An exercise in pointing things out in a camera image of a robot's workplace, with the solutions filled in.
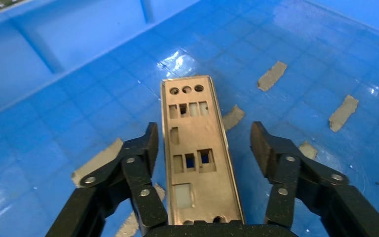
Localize beige masking tape piece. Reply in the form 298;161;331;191
328;95;359;133
221;104;246;132
257;61;288;92
298;141;318;161
71;138;125;188

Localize silver metal IO shield plate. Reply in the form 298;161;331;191
160;76;246;226

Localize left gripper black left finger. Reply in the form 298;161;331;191
45;122;169;237

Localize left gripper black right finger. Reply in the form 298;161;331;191
250;121;379;237

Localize blue plastic tray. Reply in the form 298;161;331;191
0;0;379;237

